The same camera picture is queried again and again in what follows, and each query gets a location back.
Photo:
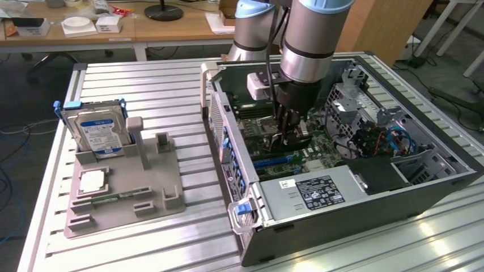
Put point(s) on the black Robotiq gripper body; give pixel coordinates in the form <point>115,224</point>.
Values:
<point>299,93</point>

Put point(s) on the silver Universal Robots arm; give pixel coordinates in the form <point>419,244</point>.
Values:
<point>305,34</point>

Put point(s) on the blue expansion slot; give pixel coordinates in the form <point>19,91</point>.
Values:
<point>273,161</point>

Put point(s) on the CPU socket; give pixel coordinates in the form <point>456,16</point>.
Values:
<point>264,126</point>

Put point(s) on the metal disk bay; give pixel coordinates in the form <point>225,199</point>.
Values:
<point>348,109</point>

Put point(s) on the green motherboard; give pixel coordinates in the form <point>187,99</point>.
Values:
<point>321,153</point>

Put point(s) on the grey power supply unit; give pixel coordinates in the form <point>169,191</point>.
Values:
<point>287,198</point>

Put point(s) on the white flat paper box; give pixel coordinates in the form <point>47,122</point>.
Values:
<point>219,24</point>

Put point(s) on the wooden cabinet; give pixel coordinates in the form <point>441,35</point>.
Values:
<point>385,28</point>

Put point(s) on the black power brick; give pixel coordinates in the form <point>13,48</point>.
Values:
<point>416,61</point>

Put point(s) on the blue case release latch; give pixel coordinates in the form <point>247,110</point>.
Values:
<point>241,211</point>

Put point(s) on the brown cardboard box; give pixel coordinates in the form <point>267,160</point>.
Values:
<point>227,8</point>

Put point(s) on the metal drive cage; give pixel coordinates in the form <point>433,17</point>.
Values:
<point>423,167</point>

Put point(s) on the open dark grey PC case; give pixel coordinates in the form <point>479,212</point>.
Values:
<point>340,226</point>

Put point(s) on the black round lamp base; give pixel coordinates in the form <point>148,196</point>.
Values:
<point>164,12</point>

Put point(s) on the wooden desk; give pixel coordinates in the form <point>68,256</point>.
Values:
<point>143,28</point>

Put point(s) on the hard disk in blue caddy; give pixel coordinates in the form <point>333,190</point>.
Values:
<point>96,133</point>

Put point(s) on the grey printed parts rack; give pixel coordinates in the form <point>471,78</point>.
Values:
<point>124,209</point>

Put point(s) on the red packet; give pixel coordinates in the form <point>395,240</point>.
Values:
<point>123,12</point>

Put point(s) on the small white cardboard box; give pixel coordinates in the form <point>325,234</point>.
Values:
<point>108,25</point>

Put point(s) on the silver CPU chip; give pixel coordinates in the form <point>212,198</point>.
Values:
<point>92,182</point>

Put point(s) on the white round holder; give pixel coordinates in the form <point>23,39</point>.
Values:
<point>79,27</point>

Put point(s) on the grey cup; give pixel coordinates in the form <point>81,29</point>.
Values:
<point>55,3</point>

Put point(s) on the black and white box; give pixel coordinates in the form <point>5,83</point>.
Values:
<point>32,28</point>

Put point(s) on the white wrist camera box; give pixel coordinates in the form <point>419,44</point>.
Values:
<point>259,89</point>

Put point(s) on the white table frame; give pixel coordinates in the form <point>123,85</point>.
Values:
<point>433,29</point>

